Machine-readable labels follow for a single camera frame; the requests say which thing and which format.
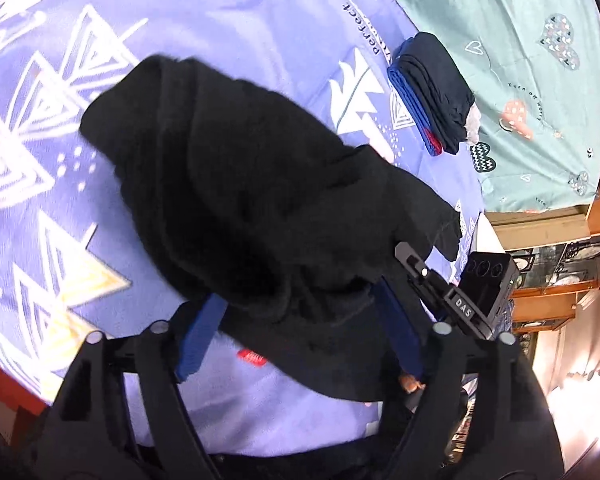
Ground white cloth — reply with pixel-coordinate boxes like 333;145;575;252
463;105;483;144

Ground teal heart-print pillow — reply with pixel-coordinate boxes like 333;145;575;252
372;0;600;214

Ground folded blue pants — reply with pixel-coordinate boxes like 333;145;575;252
386;40;443;157

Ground black pants with smiley patch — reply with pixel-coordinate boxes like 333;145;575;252
80;54;463;403

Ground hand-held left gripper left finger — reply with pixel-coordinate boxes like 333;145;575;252
45;293;228;463

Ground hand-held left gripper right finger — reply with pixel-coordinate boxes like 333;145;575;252
373;277;567;463

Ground wooden glass cabinet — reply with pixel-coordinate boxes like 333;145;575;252
507;237;600;333

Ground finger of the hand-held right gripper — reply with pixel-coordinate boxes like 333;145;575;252
394;241;496;342

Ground folded dark navy pants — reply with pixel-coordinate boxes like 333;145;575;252
396;31;476;156

